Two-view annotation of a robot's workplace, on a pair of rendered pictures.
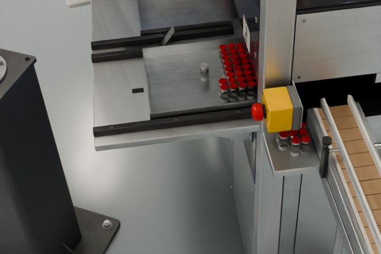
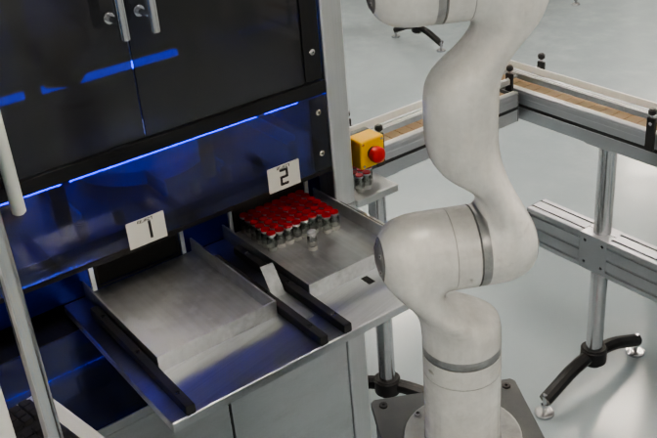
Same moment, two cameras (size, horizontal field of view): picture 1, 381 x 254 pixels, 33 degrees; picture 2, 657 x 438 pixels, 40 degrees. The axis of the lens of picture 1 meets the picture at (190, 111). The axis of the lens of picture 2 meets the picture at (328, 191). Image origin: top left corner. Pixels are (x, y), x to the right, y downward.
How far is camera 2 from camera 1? 2.57 m
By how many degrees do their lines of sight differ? 91
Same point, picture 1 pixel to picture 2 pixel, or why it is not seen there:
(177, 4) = (179, 320)
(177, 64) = (304, 273)
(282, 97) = (362, 134)
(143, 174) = not seen: outside the picture
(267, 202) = not seen: hidden behind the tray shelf
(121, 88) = (374, 291)
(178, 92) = (347, 255)
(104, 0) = (205, 389)
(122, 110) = not seen: hidden behind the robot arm
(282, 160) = (382, 184)
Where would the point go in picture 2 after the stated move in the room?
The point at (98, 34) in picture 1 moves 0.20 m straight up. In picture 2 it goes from (289, 354) to (279, 262)
